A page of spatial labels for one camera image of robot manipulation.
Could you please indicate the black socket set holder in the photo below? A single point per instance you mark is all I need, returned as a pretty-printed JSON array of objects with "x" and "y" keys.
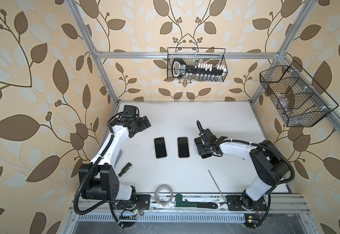
[{"x": 180, "y": 69}]

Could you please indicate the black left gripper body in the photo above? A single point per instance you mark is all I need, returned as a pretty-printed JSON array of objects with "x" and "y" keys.
[{"x": 141, "y": 124}]

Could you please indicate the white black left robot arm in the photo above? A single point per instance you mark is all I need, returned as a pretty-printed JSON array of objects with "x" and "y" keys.
[{"x": 98, "y": 182}]

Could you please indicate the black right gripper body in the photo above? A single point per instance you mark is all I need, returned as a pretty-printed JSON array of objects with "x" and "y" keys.
[{"x": 203, "y": 148}]

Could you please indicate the black wire basket wall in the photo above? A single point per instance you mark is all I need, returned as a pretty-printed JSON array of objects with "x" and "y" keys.
[
  {"x": 300, "y": 100},
  {"x": 190, "y": 55}
]

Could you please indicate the green black pipe wrench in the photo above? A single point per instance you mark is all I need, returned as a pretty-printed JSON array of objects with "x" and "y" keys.
[{"x": 183, "y": 203}]

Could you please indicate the thin metal rod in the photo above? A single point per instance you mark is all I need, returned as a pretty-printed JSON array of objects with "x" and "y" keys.
[{"x": 220, "y": 192}]

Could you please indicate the black wire basket right wall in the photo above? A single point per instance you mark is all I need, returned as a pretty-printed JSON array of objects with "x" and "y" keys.
[{"x": 300, "y": 100}]

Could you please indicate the middle phone in pink case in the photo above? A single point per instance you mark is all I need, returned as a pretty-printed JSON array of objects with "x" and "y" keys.
[{"x": 183, "y": 148}]

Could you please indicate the black wire basket back wall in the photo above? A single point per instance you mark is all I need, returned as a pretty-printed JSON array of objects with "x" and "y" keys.
[{"x": 190, "y": 55}]

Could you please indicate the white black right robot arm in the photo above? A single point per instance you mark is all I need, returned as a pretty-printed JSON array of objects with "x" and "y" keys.
[{"x": 272, "y": 168}]

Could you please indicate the clear tape roll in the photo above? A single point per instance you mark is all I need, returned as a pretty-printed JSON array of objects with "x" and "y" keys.
[{"x": 163, "y": 195}]

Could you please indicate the black phone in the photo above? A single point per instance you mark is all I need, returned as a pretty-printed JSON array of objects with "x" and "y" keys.
[
  {"x": 160, "y": 148},
  {"x": 198, "y": 141}
]

